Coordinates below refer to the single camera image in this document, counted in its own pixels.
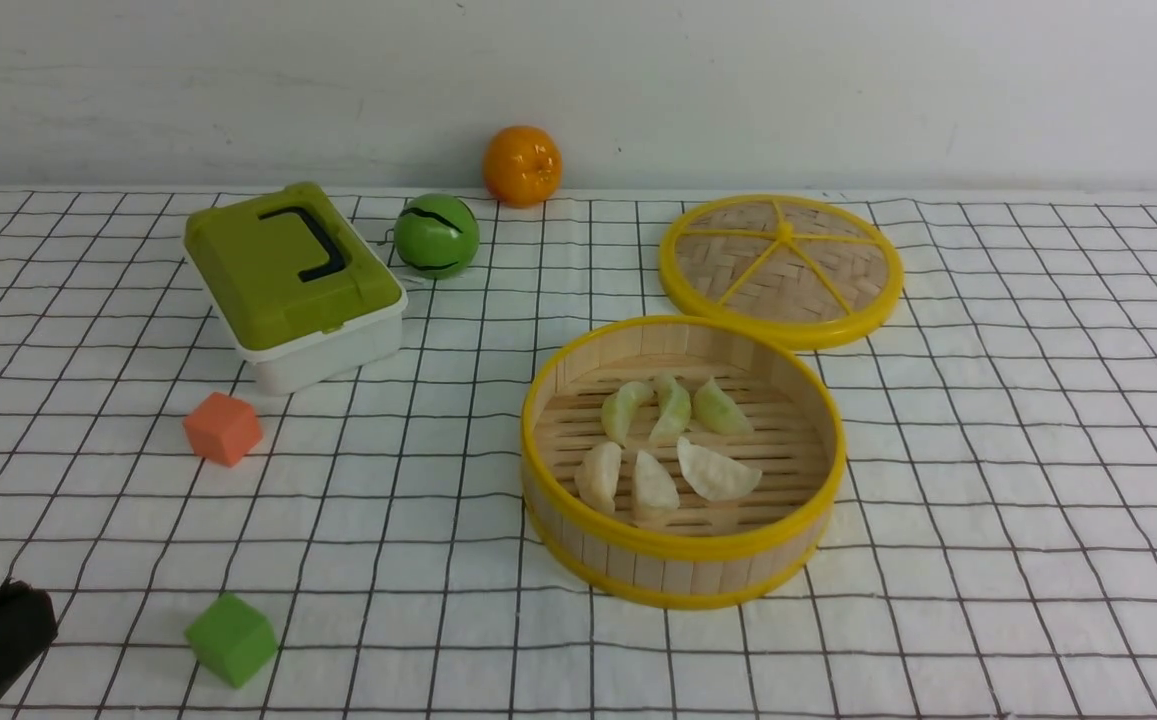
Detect pale green dumpling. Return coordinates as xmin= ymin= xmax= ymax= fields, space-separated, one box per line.
xmin=692 ymin=377 xmax=756 ymax=436
xmin=600 ymin=381 xmax=655 ymax=446
xmin=648 ymin=373 xmax=692 ymax=446

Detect white dumpling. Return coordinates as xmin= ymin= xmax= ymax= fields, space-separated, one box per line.
xmin=632 ymin=450 xmax=680 ymax=527
xmin=575 ymin=441 xmax=622 ymax=516
xmin=677 ymin=436 xmax=764 ymax=504

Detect bamboo steamer tray yellow rim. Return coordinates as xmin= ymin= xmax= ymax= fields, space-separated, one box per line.
xmin=519 ymin=315 xmax=847 ymax=609

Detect bamboo steamer lid yellow rim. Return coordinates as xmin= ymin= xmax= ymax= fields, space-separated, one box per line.
xmin=657 ymin=193 xmax=904 ymax=351

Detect green toy ball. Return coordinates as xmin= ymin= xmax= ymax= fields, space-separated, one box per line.
xmin=392 ymin=193 xmax=479 ymax=279

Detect orange toy fruit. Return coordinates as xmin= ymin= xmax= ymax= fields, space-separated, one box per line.
xmin=482 ymin=126 xmax=563 ymax=208

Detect green lidded white box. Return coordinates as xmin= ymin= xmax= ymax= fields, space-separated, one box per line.
xmin=182 ymin=182 xmax=408 ymax=396

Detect orange foam cube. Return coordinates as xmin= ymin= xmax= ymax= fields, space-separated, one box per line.
xmin=182 ymin=392 xmax=263 ymax=468

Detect green foam cube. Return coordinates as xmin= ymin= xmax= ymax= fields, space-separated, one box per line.
xmin=184 ymin=592 xmax=278 ymax=689

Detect white black grid tablecloth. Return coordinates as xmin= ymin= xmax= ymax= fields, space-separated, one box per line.
xmin=0 ymin=190 xmax=1157 ymax=719

